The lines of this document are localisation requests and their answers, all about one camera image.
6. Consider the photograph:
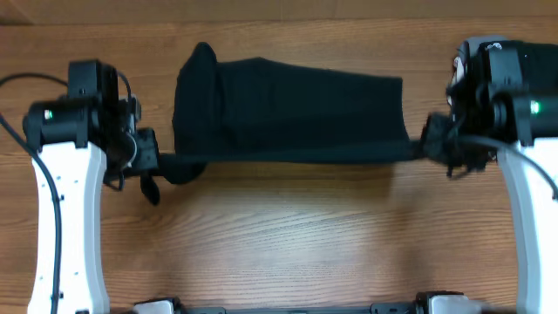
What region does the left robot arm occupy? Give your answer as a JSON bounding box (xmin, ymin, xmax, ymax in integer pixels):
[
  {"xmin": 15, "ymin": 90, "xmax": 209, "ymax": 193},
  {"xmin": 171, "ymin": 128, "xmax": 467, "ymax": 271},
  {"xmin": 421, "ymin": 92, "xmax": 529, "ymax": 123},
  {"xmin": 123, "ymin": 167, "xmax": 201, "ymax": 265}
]
[{"xmin": 24, "ymin": 60, "xmax": 159, "ymax": 313}]

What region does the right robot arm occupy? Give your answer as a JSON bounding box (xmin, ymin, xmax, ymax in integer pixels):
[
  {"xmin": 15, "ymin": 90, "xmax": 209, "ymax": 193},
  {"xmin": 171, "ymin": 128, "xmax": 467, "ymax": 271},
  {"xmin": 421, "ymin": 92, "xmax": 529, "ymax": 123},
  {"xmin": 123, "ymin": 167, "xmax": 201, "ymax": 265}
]
[{"xmin": 417, "ymin": 37, "xmax": 557, "ymax": 313}]

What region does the black t-shirt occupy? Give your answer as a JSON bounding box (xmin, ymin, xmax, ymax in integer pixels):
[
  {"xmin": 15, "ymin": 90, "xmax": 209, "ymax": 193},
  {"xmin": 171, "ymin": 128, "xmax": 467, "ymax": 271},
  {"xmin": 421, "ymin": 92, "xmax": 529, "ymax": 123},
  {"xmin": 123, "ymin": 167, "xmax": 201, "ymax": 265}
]
[{"xmin": 159, "ymin": 42, "xmax": 415, "ymax": 184}]

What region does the grey folded garment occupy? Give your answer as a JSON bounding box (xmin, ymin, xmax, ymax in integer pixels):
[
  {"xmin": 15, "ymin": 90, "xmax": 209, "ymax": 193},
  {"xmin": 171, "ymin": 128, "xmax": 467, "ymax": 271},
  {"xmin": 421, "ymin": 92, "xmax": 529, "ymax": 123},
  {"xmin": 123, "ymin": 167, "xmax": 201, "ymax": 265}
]
[{"xmin": 454, "ymin": 35, "xmax": 507, "ymax": 65}]

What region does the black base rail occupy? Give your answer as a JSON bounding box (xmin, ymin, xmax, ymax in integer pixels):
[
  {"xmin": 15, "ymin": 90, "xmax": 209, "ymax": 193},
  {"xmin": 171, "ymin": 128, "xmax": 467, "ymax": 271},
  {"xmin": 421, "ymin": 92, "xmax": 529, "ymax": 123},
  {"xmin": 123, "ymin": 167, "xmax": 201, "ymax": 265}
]
[{"xmin": 127, "ymin": 291, "xmax": 493, "ymax": 314}]

